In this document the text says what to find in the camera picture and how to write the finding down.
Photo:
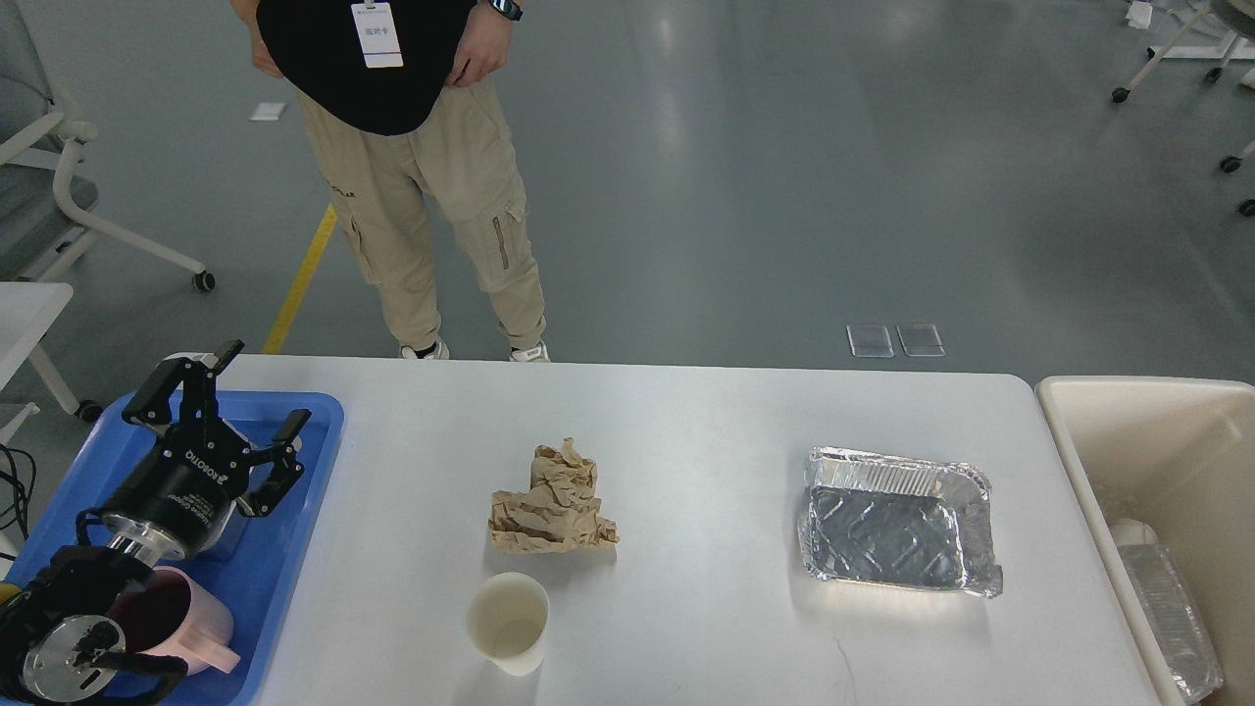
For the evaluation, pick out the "blue plastic tray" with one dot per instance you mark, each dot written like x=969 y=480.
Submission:
x=256 y=583

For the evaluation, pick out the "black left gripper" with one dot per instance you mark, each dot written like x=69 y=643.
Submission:
x=176 y=502

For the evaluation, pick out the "clear floor plate right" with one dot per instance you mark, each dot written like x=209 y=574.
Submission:
x=921 y=340

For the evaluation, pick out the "clear floor plate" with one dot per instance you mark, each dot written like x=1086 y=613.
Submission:
x=870 y=341
x=921 y=340

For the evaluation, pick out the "crumpled brown paper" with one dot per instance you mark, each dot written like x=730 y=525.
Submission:
x=559 y=513

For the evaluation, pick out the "beige plastic bin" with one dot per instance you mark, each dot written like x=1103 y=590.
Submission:
x=1178 y=455

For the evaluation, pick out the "white paper scrap on floor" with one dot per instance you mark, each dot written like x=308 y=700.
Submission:
x=265 y=112

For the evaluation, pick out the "person in black shirt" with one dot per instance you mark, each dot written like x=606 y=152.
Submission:
x=400 y=108

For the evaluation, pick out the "pink ribbed mug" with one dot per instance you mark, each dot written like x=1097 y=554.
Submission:
x=174 y=616

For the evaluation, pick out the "white wheeled furniture frame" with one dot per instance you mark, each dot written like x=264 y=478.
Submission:
x=1237 y=18

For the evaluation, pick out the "teal mug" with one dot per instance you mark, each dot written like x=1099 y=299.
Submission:
x=8 y=591

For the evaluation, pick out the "aluminium foil tray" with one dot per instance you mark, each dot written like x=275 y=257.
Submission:
x=907 y=523

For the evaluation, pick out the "white paper cup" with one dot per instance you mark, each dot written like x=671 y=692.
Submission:
x=507 y=622

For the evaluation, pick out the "stainless steel rectangular container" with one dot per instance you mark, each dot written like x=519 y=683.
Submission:
x=229 y=524

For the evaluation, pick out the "clear floor plate left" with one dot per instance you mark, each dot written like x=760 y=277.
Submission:
x=870 y=341

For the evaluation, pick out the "white side table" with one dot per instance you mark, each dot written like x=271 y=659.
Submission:
x=28 y=310

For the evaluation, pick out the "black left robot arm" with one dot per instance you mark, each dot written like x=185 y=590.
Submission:
x=109 y=620

